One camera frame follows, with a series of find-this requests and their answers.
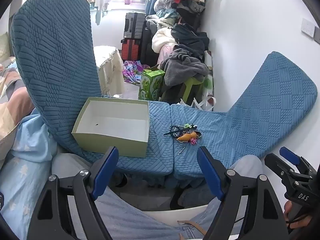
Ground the plaid blanket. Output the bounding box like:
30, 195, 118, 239
0, 55, 35, 155

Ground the pale green cardboard box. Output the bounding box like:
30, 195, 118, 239
72, 97, 150, 158

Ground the light blue star bedding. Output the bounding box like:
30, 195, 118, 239
0, 114, 59, 240

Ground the black crystal flower hair stick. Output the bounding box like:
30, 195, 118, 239
163, 127, 183, 136

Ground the white puffy jacket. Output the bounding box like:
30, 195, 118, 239
152, 27, 178, 54

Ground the green plastic stool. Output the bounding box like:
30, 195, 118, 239
160, 76, 204, 105

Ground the black garment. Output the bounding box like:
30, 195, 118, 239
171, 23, 210, 55

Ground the white apple print bag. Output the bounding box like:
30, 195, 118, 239
179, 50, 215, 112

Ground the green printed carton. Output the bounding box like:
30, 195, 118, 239
138, 66, 166, 100

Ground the white wall switch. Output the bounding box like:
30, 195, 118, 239
301, 18, 315, 40

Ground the colourful purple cloth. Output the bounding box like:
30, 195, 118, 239
122, 60, 150, 85

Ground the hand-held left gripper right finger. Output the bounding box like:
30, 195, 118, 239
196, 146, 289, 240

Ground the grey fleece garment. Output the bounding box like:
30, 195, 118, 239
160, 47, 209, 87

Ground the dark beaded bracelet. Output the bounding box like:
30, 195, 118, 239
169, 124, 182, 137

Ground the cream lace cover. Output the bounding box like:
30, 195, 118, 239
94, 45, 125, 98

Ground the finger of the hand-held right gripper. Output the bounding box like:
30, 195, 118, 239
264, 153, 310, 189
279, 147, 318, 177

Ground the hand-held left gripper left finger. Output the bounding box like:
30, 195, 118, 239
26, 146, 119, 240

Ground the person's right hand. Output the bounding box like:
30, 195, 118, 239
284, 201, 314, 235

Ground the grey suitcase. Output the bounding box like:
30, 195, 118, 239
124, 12, 146, 40

